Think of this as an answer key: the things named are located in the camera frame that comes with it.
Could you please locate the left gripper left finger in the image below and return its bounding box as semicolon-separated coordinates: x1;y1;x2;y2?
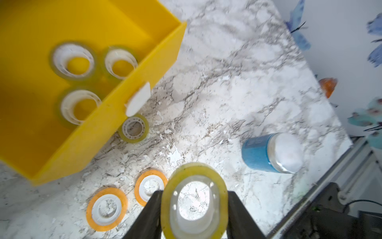
122;190;163;239

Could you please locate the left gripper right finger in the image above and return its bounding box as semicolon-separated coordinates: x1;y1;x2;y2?
226;191;266;239

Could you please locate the orange tape roll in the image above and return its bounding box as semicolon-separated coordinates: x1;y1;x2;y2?
134;170;168;207
86;188;128;232

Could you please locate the yellow-green tape roll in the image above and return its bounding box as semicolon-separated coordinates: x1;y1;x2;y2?
100;45;139;82
55;87;103;128
118;114;149;143
160;162;228;239
49;41;98;84

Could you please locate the yellow-green tape roll top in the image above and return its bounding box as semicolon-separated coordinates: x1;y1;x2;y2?
118;114;149;143

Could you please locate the yellow three-drawer cabinet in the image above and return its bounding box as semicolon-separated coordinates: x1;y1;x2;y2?
1;1;187;185

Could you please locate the blue tin can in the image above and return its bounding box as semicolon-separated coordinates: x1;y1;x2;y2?
241;133;304;174

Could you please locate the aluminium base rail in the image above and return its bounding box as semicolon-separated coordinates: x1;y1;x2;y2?
267;137;382;239

